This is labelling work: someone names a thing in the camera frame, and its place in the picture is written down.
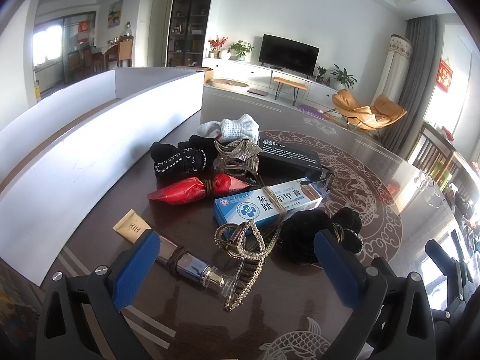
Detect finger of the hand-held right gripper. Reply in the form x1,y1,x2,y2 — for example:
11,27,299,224
425,239,469,301

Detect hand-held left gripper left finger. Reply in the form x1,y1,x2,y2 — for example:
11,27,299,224
35,229,162,360

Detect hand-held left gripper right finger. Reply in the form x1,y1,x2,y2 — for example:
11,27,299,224
313,229,437,360

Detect black velvet scrunchie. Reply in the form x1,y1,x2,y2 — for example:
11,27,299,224
279,208,362,267

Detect blue tube with beige cap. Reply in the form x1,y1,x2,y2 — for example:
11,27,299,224
113,209,241,301

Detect clear safety glasses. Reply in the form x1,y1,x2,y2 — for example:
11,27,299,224
300,165,336,199

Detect gold rhinestone hair clip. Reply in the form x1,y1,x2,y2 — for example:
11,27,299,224
214,219,286,312

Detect red foil packet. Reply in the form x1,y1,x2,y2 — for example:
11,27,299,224
147,173,250,206

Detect blue white medicine box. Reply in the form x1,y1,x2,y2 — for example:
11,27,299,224
214,178,323,230

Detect black box white print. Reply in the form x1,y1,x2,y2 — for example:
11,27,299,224
258,132,324,181

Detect black knit socks white stitching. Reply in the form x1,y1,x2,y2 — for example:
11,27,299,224
150,134,208,175

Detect large white cardboard box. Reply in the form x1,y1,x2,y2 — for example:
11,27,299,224
0,67,206,287

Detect tan rubber band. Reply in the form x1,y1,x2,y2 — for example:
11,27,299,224
262,185,291,220

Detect wooden slatted chair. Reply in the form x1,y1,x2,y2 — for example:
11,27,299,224
409,122,456,181

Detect orange lounge chair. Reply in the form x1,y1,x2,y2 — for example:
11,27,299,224
332,89,376,128
369,94,407,132

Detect grey curtain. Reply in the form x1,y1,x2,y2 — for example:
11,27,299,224
382,17,449,154

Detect small wooden stool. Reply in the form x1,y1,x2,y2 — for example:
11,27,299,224
273,77,308,106

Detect large leafy potted plant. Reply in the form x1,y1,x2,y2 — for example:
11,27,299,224
330,64,357,90

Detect standing air conditioner with cover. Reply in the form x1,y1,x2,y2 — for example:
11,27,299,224
379,34,413,100

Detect round beige floor mat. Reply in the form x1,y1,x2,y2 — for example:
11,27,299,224
208,77,250,91

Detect brown cardboard box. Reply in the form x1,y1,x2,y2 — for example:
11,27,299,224
176,65,214,81

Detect white television cabinet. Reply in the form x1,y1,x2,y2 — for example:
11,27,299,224
202,58,353,109

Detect black television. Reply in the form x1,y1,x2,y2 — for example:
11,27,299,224
259,34,320,76

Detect wooden dining chair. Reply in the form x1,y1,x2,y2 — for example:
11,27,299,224
104,40,134,69

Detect bushy green potted plant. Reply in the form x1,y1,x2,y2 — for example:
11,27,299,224
227,40,255,61

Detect red flower arrangement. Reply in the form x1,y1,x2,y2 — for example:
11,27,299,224
207,35,229,59

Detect tall dark display cabinet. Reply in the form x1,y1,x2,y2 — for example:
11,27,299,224
165,0,218,68

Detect red wall hanging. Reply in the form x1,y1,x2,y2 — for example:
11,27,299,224
437,59,454,91

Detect framed wall painting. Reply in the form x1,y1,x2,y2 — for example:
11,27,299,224
108,0,124,29

